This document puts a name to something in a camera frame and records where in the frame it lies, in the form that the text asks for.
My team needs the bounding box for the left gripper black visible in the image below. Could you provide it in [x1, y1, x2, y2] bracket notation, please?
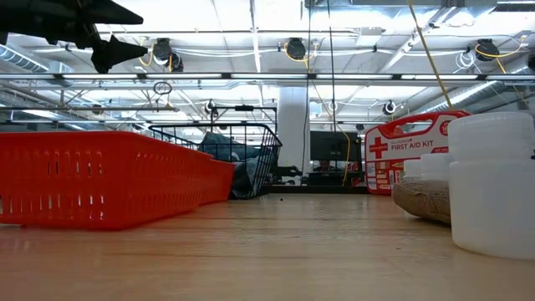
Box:
[0, 0, 149, 74]

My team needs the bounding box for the red plastic slotted basket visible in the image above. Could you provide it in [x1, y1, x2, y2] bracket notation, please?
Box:
[0, 130, 214, 232]
[196, 150, 237, 206]

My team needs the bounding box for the black wire basket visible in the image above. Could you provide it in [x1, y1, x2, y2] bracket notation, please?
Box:
[148, 122, 283, 200]

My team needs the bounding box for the white bottle cap top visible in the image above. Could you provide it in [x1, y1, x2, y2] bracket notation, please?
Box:
[402, 159, 423, 178]

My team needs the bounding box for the small white plastic bottle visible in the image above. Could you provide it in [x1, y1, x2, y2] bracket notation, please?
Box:
[446, 110, 535, 261]
[420, 152, 455, 182]

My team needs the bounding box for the brown bandage roll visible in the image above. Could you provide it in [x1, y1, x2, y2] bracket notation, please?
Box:
[391, 178, 452, 225]

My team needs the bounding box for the white square pillar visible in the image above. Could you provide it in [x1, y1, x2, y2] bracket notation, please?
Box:
[277, 86, 313, 185]

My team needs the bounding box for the black computer monitor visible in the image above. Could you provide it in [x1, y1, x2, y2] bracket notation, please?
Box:
[309, 130, 363, 162]

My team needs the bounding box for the person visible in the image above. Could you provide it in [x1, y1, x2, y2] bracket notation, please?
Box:
[312, 159, 338, 173]

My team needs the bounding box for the red first aid kit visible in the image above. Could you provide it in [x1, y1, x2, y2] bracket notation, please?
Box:
[364, 110, 471, 196]

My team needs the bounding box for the silver ventilation duct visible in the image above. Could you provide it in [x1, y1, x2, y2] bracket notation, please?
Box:
[0, 43, 75, 74]
[400, 79, 535, 115]

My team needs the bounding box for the long yellow cable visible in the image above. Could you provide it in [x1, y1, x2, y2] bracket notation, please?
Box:
[406, 0, 455, 110]

